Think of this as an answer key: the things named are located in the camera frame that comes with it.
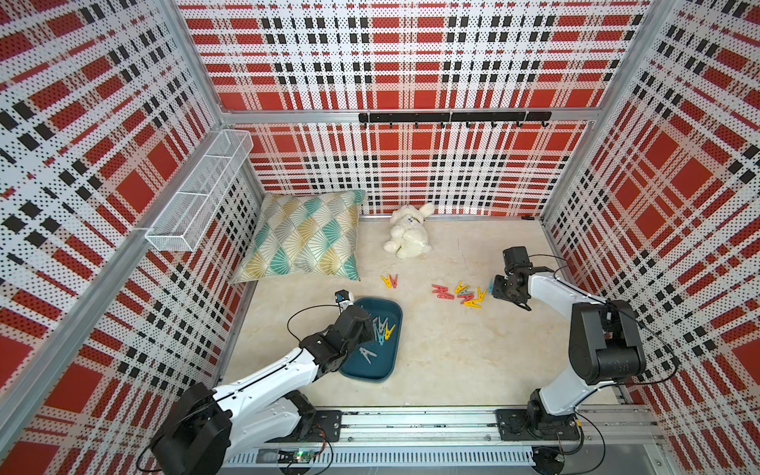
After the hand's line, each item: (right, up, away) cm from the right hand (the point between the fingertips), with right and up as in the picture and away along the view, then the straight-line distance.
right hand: (506, 290), depth 94 cm
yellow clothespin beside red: (-39, +2, +7) cm, 40 cm away
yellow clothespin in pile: (-10, -5, +1) cm, 11 cm away
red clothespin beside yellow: (-37, +2, +8) cm, 37 cm away
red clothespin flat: (-20, -1, +5) cm, 20 cm away
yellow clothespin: (-38, -12, -6) cm, 40 cm away
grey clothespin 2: (-45, -17, -10) cm, 49 cm away
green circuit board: (-62, -37, -23) cm, 76 cm away
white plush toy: (-31, +18, +8) cm, 37 cm away
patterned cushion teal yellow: (-63, +19, +1) cm, 66 cm away
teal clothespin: (-40, -13, -6) cm, 43 cm away
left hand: (-43, -7, -9) cm, 45 cm away
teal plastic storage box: (-41, -19, -11) cm, 46 cm away
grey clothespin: (-40, -10, -4) cm, 42 cm away
